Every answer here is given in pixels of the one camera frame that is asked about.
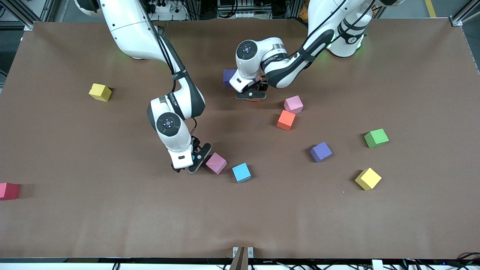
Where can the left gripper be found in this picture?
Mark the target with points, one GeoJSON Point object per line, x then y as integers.
{"type": "Point", "coordinates": [260, 87]}

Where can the dark purple foam cube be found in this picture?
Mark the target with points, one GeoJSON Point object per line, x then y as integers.
{"type": "Point", "coordinates": [227, 77]}

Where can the light blue foam cube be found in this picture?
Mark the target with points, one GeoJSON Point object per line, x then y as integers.
{"type": "Point", "coordinates": [241, 173]}

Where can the crimson foam cube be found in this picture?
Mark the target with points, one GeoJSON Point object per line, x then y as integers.
{"type": "Point", "coordinates": [9, 191]}

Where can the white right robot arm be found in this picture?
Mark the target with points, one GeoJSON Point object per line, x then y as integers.
{"type": "Point", "coordinates": [131, 26]}

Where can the green foam cube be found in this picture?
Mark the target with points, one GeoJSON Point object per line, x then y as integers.
{"type": "Point", "coordinates": [376, 138]}

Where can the yellow foam cube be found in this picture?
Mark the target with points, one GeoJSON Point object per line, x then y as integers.
{"type": "Point", "coordinates": [368, 179]}
{"type": "Point", "coordinates": [100, 92]}

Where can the pale pink foam cube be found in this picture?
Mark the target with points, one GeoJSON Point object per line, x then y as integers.
{"type": "Point", "coordinates": [293, 104]}

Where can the orange foam cube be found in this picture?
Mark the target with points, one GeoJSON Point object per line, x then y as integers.
{"type": "Point", "coordinates": [286, 120]}
{"type": "Point", "coordinates": [253, 100]}

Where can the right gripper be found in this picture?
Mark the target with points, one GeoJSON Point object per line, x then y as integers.
{"type": "Point", "coordinates": [195, 144]}

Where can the small metal bracket plate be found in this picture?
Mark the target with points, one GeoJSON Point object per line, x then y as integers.
{"type": "Point", "coordinates": [235, 251]}

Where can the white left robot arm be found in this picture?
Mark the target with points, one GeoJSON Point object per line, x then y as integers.
{"type": "Point", "coordinates": [326, 15]}

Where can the aluminium frame profile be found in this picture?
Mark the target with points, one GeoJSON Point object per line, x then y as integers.
{"type": "Point", "coordinates": [17, 13]}
{"type": "Point", "coordinates": [459, 18]}

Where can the violet blue foam cube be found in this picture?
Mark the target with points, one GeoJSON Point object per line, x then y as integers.
{"type": "Point", "coordinates": [321, 152]}

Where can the brown table cover sheet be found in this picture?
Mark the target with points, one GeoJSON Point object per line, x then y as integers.
{"type": "Point", "coordinates": [112, 217]}

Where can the white power strip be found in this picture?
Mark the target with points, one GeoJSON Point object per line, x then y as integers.
{"type": "Point", "coordinates": [174, 15]}
{"type": "Point", "coordinates": [247, 15]}

